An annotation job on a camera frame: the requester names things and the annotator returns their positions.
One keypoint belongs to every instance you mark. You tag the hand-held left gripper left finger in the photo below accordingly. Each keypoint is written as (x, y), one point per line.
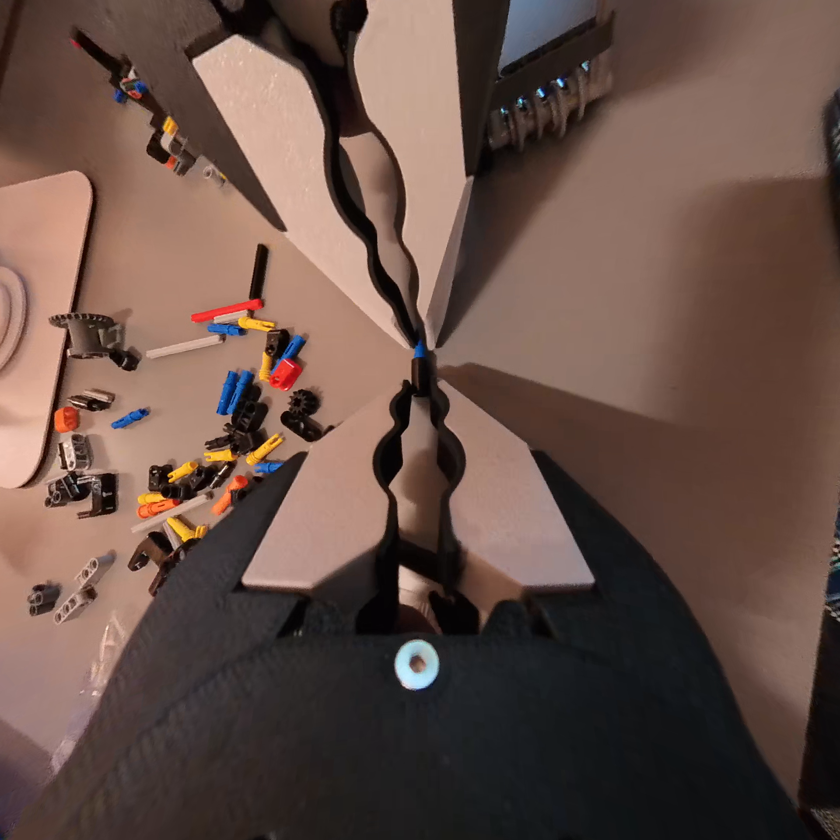
(315, 525)

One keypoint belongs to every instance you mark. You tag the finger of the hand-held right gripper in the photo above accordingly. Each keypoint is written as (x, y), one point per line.
(275, 151)
(426, 118)

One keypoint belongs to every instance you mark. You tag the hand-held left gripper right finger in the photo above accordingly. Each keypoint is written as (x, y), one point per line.
(518, 518)

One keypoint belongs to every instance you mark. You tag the black lego connector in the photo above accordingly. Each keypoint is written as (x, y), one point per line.
(420, 375)

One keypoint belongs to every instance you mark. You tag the partly built lego model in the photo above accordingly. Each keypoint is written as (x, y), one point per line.
(169, 124)

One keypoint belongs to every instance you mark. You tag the black lego axle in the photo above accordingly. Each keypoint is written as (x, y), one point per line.
(258, 272)

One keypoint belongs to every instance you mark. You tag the pile of small lego pieces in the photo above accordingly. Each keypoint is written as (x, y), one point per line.
(236, 394)

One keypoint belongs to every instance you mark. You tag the red lego axle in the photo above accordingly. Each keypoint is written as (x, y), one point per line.
(226, 310)

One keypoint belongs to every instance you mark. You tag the light grey lego axle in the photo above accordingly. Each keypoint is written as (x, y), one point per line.
(184, 346)

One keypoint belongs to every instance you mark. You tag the dark grey lego gear assembly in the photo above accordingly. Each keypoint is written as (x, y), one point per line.
(85, 338)

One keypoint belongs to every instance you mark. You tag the pale rounded board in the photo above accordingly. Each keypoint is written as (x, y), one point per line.
(52, 229)

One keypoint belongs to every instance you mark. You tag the clear plastic bag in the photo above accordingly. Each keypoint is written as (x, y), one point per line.
(105, 649)

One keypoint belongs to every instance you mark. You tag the grey lego frame with springs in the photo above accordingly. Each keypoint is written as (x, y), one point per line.
(558, 56)

